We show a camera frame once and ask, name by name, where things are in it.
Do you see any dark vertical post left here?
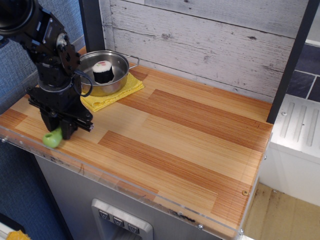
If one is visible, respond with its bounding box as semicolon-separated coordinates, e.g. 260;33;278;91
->
78;0;105;52

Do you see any clear acrylic table guard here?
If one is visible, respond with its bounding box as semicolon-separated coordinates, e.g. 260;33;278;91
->
0;120;272;240

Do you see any white toy sink unit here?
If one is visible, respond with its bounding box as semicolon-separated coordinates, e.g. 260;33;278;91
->
259;94;320;206

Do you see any dark vertical post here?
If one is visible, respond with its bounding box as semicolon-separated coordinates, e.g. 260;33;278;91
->
78;0;105;52
266;0;320;124

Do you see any stainless steel pot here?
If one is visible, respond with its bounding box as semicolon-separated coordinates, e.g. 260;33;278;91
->
78;50;140;97

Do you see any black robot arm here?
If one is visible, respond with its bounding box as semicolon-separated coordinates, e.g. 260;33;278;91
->
0;0;94;140

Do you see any dark vertical post right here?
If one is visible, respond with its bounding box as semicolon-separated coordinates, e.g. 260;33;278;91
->
266;0;320;124

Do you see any toy sushi roll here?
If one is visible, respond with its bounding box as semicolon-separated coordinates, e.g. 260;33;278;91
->
92;60;114;84

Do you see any grey toy fridge cabinet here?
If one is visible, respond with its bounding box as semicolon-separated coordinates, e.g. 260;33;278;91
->
36;156;240;240

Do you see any yellow object bottom left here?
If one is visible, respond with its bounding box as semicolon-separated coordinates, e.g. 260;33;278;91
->
6;230;31;240

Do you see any silver dispenser button panel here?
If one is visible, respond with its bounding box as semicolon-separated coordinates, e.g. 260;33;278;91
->
91;198;154;240

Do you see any yellow cloth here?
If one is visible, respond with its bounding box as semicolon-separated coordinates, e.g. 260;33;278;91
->
80;73;145;113

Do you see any green handled grey spatula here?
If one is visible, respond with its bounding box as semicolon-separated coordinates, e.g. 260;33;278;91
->
42;126;63;149

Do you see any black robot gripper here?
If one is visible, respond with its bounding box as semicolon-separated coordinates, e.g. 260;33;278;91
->
26;83;94;140

